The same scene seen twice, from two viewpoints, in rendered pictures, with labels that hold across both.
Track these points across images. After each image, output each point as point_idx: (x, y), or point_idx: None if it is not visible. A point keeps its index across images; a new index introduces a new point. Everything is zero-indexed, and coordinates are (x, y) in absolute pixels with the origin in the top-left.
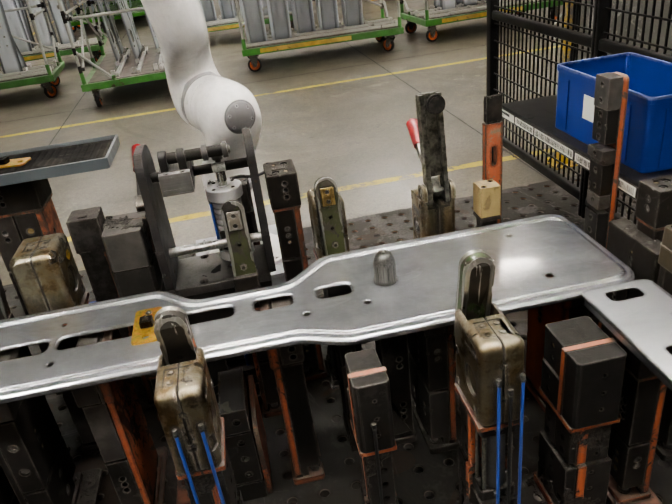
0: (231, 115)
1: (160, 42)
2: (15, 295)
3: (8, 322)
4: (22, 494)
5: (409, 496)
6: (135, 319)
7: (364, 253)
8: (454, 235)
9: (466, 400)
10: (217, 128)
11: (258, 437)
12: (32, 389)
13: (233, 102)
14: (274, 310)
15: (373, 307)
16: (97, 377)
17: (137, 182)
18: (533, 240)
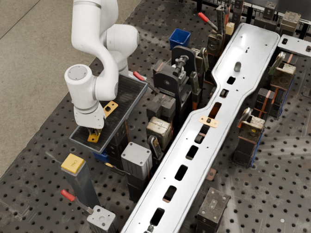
0: (138, 40)
1: (105, 26)
2: (21, 170)
3: (171, 151)
4: None
5: None
6: (202, 122)
7: (219, 64)
8: (230, 44)
9: (277, 86)
10: (134, 47)
11: None
12: (215, 154)
13: (137, 34)
14: (228, 95)
15: (247, 78)
16: (223, 139)
17: (148, 85)
18: (248, 35)
